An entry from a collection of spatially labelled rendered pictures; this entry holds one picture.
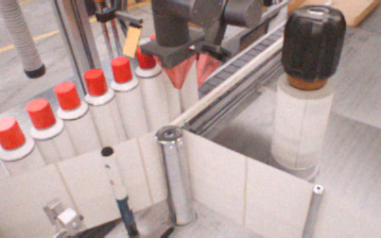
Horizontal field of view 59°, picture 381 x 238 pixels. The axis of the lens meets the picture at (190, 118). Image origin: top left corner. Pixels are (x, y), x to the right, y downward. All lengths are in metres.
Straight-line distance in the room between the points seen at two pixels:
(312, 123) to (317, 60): 0.11
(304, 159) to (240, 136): 0.17
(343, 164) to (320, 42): 0.29
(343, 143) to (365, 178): 0.09
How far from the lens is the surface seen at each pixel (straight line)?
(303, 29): 0.48
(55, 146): 0.56
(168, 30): 0.56
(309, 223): 0.43
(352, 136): 0.76
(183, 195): 0.51
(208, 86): 0.87
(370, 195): 0.66
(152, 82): 0.63
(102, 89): 0.58
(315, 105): 0.53
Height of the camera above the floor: 1.36
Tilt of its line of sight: 38 degrees down
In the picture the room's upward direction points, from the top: 5 degrees counter-clockwise
